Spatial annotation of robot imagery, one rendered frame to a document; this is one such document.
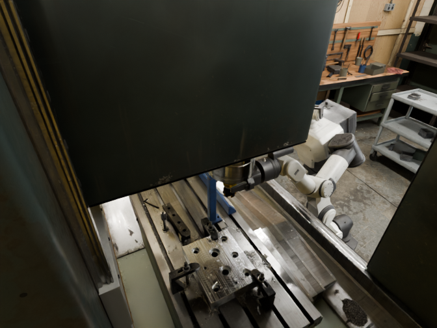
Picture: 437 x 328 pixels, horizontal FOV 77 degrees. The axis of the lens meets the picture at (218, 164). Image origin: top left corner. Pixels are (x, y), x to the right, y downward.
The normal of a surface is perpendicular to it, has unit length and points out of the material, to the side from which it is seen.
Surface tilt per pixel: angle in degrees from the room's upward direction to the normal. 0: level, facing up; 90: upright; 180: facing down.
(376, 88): 90
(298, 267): 8
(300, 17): 90
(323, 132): 23
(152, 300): 0
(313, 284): 7
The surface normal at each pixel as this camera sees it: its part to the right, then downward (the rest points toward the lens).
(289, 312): 0.01, -0.82
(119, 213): 0.17, -0.51
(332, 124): -0.34, -0.65
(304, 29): 0.47, 0.51
